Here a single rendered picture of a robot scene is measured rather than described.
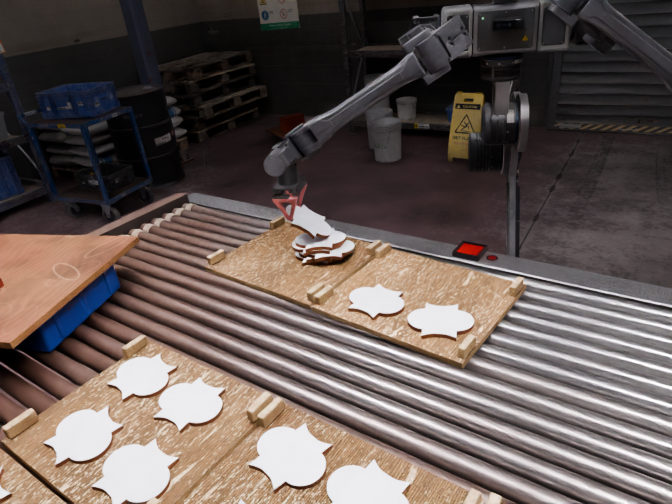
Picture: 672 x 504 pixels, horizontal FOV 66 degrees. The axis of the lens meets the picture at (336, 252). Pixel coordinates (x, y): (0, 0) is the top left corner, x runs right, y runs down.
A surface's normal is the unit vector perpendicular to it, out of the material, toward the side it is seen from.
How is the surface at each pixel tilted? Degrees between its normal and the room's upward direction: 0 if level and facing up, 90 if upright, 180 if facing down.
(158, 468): 0
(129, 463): 0
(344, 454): 0
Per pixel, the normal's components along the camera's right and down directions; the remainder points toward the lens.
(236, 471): -0.10, -0.88
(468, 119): -0.57, 0.19
